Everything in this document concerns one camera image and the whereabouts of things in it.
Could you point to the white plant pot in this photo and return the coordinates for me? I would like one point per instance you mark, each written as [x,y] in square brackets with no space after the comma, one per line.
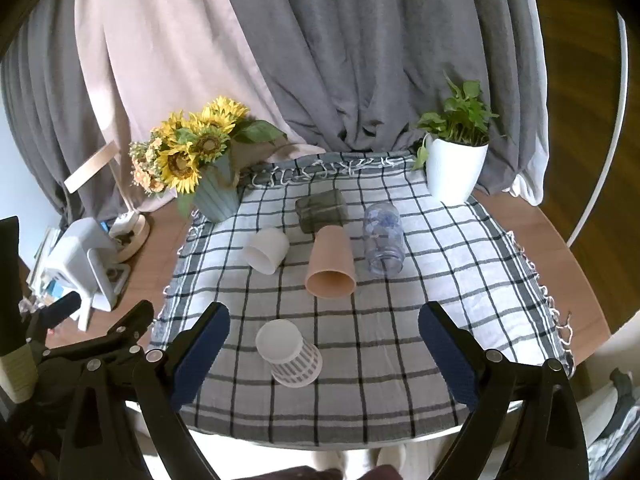
[452,170]

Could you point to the sunflower bouquet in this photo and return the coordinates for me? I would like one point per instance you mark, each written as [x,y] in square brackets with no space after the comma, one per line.
[192,145]

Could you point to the plain white cup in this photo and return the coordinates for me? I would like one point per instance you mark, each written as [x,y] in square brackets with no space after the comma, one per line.
[267,252]

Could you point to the white curtain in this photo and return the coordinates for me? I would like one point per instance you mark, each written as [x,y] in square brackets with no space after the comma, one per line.
[527,187]

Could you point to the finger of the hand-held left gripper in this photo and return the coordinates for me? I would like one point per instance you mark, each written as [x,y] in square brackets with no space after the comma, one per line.
[57,309]
[131,321]

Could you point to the checked tablecloth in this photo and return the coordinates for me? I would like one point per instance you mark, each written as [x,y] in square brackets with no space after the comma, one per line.
[380,330]

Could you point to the dark green cup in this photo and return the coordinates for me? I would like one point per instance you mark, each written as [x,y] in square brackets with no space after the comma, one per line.
[321,211]

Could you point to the white appliance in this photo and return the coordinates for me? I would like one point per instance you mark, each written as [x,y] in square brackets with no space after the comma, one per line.
[80,255]

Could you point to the white curved pole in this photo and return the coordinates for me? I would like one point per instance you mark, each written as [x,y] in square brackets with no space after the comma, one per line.
[612,125]

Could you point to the pink curtain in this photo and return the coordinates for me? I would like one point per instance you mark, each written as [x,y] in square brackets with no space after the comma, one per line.
[165,50]

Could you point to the white slotted cup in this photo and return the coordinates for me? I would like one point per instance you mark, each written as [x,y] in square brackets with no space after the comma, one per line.
[290,355]

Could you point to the blue-green ribbed vase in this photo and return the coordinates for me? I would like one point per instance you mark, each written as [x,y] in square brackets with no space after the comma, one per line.
[216,195]

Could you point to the dark cloth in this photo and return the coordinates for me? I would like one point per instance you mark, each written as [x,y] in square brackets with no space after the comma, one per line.
[620,410]

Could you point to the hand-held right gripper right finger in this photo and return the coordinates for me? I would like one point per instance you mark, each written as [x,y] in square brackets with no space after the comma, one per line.
[450,360]

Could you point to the tan cup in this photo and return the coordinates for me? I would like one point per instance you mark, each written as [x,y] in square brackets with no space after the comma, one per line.
[331,260]

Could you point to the grey curtain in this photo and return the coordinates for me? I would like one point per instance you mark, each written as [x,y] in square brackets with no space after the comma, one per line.
[375,60]

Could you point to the green leafy plant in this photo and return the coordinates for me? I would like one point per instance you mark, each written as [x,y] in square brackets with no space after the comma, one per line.
[462,110]

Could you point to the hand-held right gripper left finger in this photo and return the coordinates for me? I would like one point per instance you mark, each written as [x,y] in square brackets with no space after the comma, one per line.
[200,355]

